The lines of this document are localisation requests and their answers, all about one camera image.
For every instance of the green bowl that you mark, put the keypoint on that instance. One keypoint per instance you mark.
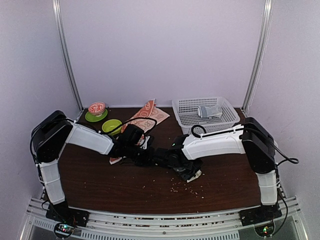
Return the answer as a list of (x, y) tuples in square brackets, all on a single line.
[(111, 127)]

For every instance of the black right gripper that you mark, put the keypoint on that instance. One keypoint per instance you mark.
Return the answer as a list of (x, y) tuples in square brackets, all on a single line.
[(186, 176)]

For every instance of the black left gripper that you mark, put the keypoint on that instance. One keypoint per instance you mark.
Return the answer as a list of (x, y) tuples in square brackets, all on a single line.
[(148, 159)]

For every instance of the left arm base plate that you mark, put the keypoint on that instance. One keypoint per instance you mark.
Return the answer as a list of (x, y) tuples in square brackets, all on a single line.
[(73, 217)]

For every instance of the white towel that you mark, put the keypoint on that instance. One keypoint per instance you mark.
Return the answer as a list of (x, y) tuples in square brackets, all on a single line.
[(196, 176)]

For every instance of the red patterned bowl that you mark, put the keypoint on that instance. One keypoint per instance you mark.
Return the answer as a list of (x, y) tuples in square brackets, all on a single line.
[(97, 108)]

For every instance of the rolled grey towel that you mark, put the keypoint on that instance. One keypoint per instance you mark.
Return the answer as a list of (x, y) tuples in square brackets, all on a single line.
[(209, 111)]

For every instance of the left aluminium post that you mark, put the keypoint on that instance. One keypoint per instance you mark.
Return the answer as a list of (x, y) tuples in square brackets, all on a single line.
[(65, 53)]

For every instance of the aluminium post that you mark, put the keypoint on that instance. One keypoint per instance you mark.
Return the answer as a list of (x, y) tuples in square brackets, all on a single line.
[(65, 53), (261, 48)]

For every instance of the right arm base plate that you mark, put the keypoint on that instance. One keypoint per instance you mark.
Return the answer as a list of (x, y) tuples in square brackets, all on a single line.
[(258, 215)]

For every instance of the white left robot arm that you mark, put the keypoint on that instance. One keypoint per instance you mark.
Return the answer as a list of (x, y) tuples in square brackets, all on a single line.
[(51, 136)]

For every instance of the aluminium front rail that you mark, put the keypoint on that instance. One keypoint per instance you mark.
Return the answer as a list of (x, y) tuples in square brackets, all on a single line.
[(216, 225)]

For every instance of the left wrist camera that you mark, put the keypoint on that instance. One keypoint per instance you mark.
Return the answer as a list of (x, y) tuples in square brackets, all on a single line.
[(131, 135)]

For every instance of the green plate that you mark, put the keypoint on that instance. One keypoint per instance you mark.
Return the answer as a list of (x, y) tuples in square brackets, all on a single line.
[(95, 118)]

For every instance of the right aluminium post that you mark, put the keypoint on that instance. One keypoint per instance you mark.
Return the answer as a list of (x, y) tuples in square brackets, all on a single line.
[(261, 48)]

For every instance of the white plastic basket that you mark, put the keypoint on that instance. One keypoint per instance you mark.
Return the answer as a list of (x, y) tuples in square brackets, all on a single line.
[(185, 111)]

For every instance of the orange patterned towel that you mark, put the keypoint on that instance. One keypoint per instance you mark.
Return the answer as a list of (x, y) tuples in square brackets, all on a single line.
[(147, 117)]

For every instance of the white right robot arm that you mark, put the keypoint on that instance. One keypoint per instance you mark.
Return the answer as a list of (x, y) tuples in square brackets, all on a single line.
[(249, 138)]

